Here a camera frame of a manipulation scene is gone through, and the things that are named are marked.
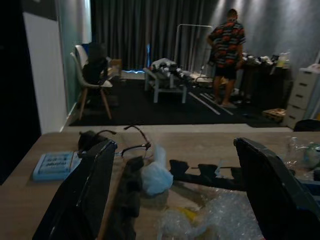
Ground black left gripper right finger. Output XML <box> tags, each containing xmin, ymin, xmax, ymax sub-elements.
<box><xmin>233</xmin><ymin>136</ymin><xmax>320</xmax><ymax>240</ymax></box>

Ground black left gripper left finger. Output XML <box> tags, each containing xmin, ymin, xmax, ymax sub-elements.
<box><xmin>32</xmin><ymin>138</ymin><xmax>118</xmax><ymax>240</ymax></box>

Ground light blue flat box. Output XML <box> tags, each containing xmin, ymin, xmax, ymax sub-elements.
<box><xmin>32</xmin><ymin>150</ymin><xmax>81</xmax><ymax>182</ymax></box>

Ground small black pouch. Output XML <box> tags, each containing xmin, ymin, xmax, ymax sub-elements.
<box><xmin>77</xmin><ymin>130</ymin><xmax>116</xmax><ymax>154</ymax></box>

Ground clear plastic bag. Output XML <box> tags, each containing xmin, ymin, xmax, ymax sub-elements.
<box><xmin>284</xmin><ymin>136</ymin><xmax>320</xmax><ymax>174</ymax></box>

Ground clear bubble wrap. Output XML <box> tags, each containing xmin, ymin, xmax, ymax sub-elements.
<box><xmin>159</xmin><ymin>186</ymin><xmax>262</xmax><ymax>240</ymax></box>

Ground light wooden table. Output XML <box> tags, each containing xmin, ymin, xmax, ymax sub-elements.
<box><xmin>0</xmin><ymin>124</ymin><xmax>320</xmax><ymax>240</ymax></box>

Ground crumpled white plastic bag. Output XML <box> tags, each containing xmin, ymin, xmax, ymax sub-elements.
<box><xmin>139</xmin><ymin>143</ymin><xmax>175</xmax><ymax>196</ymax></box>

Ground brown framed eyeglasses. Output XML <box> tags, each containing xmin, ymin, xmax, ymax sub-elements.
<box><xmin>98</xmin><ymin>124</ymin><xmax>153</xmax><ymax>161</ymax></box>

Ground black bag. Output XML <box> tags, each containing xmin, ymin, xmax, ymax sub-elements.
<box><xmin>292</xmin><ymin>119</ymin><xmax>320</xmax><ymax>132</ymax></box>

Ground black carpet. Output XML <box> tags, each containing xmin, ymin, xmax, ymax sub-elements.
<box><xmin>68</xmin><ymin>76</ymin><xmax>289</xmax><ymax>127</ymax></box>

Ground white chair with wooden legs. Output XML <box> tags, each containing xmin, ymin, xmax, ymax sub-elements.
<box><xmin>74</xmin><ymin>44</ymin><xmax>89</xmax><ymax>66</ymax></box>
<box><xmin>69</xmin><ymin>51</ymin><xmax>114</xmax><ymax>121</ymax></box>

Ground white drawer unit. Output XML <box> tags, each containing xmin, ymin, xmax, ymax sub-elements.
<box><xmin>283</xmin><ymin>66</ymin><xmax>320</xmax><ymax>130</ymax></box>

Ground black desk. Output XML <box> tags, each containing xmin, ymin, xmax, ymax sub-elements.
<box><xmin>239</xmin><ymin>59</ymin><xmax>294</xmax><ymax>109</ymax></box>

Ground black clothing bundle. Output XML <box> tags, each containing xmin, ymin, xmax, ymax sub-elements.
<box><xmin>82</xmin><ymin>41</ymin><xmax>110</xmax><ymax>86</ymax></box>

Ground brown cardboard box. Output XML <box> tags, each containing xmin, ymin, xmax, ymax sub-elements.
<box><xmin>108</xmin><ymin>58</ymin><xmax>124</xmax><ymax>79</ymax></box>

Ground white low bench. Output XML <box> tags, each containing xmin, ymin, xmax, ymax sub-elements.
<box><xmin>143</xmin><ymin>66</ymin><xmax>187</xmax><ymax>104</ymax></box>

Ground grey white parts pile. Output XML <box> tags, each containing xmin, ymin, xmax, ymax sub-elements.
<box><xmin>150</xmin><ymin>57</ymin><xmax>194</xmax><ymax>81</ymax></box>

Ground person in patterned shirt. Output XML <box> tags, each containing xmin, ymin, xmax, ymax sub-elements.
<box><xmin>205</xmin><ymin>8</ymin><xmax>247</xmax><ymax>108</ymax></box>

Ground dark grey curtain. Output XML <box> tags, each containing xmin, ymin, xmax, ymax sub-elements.
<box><xmin>90</xmin><ymin>0</ymin><xmax>320</xmax><ymax>76</ymax></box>

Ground white clothes rack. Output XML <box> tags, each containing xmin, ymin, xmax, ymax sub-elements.
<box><xmin>173</xmin><ymin>23</ymin><xmax>214</xmax><ymax>79</ymax></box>

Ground long black cable chain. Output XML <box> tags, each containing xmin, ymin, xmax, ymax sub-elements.
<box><xmin>116</xmin><ymin>156</ymin><xmax>145</xmax><ymax>240</ymax></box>

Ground short black cable chain piece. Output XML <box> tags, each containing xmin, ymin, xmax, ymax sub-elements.
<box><xmin>169</xmin><ymin>159</ymin><xmax>249</xmax><ymax>192</ymax></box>

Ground white metal rail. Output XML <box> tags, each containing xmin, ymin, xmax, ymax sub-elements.
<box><xmin>188</xmin><ymin>91</ymin><xmax>222</xmax><ymax>116</ymax></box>
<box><xmin>199</xmin><ymin>92</ymin><xmax>235</xmax><ymax>116</ymax></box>

